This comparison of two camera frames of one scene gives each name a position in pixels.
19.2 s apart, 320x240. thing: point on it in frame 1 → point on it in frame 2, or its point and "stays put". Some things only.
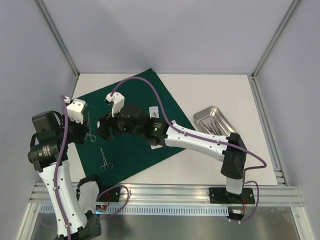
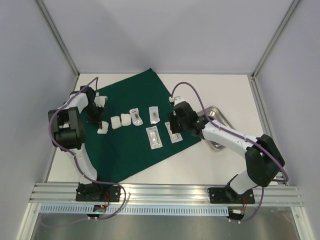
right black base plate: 221,195 stays put
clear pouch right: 154,112 stays put
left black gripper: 82,132 → 97,121
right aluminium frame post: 286,18 stays put
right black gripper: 111,125 → 173,122
